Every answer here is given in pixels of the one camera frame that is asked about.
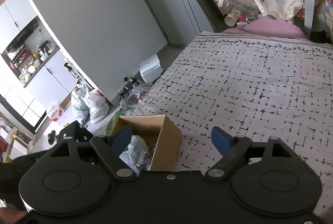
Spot clear plastic bag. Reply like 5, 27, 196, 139
118, 83, 153, 115

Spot white plastic trash bag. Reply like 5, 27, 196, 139
71, 83, 109, 125

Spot white crumpled bags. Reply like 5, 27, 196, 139
231, 0, 305, 22

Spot clear plastic bottle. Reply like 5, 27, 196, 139
215, 0, 259, 23

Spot white appliance box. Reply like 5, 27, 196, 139
139, 54, 163, 84

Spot person left hand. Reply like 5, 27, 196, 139
0, 207, 27, 224

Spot brown cardboard box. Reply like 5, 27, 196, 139
111, 115, 182, 172

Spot paper cup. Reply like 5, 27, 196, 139
224, 13, 239, 27

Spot patterned grey bed cover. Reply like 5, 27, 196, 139
135, 32, 332, 223

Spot green cartoon cushion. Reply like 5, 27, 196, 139
106, 110, 126, 137

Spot pink pillow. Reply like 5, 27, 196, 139
224, 17, 307, 39

